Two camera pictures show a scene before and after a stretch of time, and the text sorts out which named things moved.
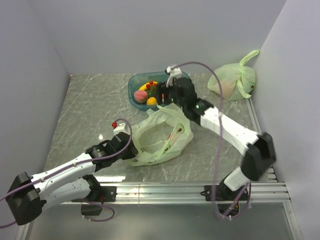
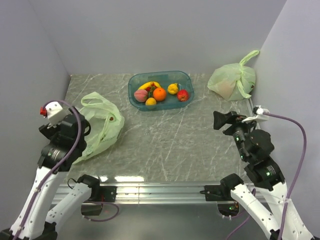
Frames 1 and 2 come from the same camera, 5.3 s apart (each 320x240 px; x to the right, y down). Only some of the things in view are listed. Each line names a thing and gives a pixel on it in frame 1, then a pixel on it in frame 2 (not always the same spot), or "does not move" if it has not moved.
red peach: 140,96 does not move
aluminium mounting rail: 265,192 does not move
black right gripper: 162,90 to 236,119
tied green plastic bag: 237,80 does not move
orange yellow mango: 151,101 does not move
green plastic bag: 160,134 to 105,122
